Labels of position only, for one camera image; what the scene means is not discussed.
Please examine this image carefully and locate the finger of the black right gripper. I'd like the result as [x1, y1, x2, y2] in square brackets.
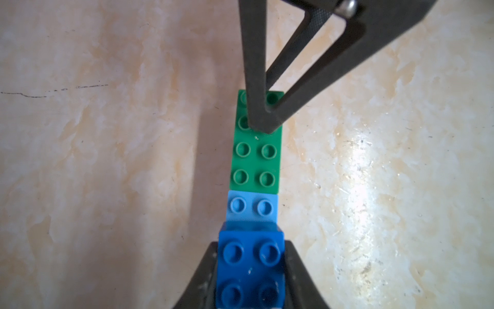
[237, 0, 439, 135]

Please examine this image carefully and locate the green lego brick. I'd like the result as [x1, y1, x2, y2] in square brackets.
[229, 90, 283, 194]

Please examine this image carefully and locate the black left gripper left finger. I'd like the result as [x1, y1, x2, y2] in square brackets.
[173, 242, 218, 309]

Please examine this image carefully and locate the blue tiny lego brick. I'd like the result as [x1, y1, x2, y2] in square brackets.
[216, 221, 286, 308]

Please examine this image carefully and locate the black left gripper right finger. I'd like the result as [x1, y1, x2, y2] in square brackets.
[284, 240, 330, 309]

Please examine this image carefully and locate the light blue lego brick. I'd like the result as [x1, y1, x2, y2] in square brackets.
[225, 190, 279, 223]

